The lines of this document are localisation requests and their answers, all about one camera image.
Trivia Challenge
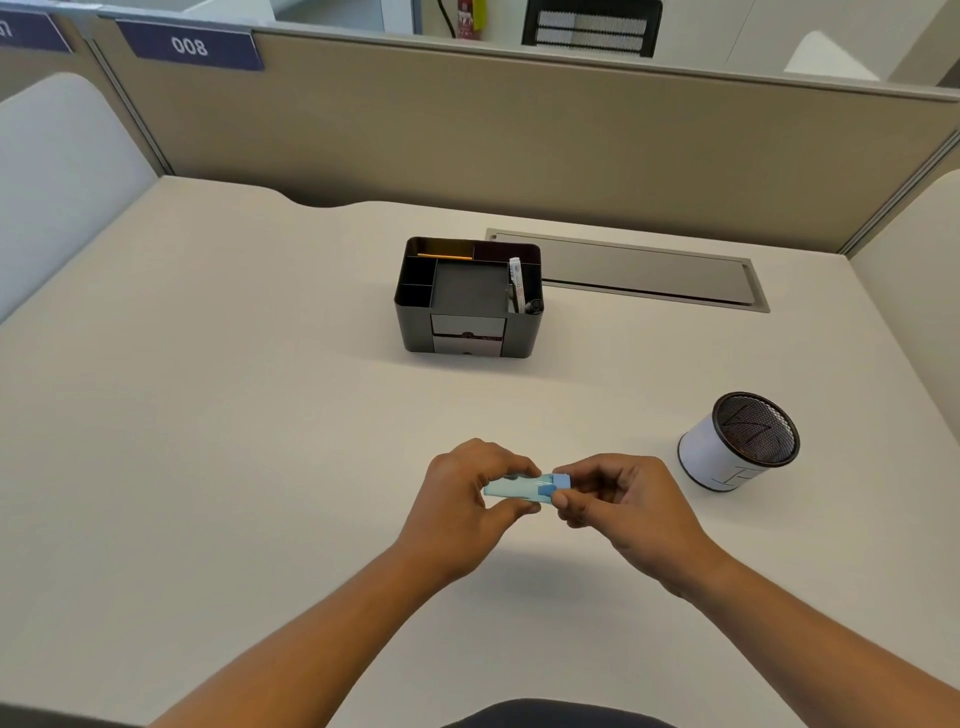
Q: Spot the person's left hand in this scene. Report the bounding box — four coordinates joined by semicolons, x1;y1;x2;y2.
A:
393;438;543;590

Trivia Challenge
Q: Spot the person's right hand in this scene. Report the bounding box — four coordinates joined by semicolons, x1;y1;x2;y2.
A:
552;453;732;603

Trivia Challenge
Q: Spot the light blue plastic case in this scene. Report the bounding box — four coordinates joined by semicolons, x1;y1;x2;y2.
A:
482;471;574;504

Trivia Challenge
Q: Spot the person's right forearm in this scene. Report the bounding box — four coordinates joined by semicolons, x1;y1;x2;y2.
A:
681;551;960;728

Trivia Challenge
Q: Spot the person's left forearm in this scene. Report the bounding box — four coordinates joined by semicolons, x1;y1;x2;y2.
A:
146;545;445;728

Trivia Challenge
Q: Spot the white mesh pen cup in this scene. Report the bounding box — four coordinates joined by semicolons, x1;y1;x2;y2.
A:
677;391;801;494

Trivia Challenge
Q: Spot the person's dark clothing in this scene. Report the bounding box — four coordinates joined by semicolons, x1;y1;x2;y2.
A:
438;699;680;728

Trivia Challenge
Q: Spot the black desk organizer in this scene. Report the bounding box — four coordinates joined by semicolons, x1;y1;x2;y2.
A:
393;236;546;360

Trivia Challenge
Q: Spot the beige desk partition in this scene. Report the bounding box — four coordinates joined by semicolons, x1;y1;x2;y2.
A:
0;3;960;256

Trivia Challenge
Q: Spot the white side divider panel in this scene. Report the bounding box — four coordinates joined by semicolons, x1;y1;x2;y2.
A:
0;72;160;325
847;168;960;500

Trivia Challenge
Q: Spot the black mesh office chair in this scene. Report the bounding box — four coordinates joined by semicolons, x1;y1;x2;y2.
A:
521;0;664;59

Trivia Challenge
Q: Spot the blue number sign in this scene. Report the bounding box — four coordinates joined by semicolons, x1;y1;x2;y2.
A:
114;18;265;72
0;11;74;55

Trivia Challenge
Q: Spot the grey cable tray cover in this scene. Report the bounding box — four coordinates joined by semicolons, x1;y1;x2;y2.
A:
485;228;771;314

